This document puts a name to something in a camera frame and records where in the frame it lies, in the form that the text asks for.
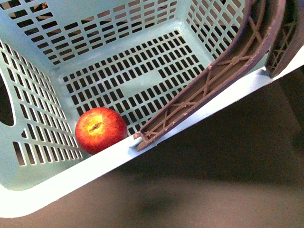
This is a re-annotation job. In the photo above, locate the red yellow apple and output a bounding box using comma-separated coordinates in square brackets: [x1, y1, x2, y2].
[75, 107, 128, 155]

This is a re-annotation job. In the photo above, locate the light blue plastic basket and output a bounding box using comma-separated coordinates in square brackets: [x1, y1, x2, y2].
[0, 0, 304, 218]

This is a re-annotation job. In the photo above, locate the grey basket handle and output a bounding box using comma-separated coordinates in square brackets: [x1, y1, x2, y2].
[134, 0, 304, 151]

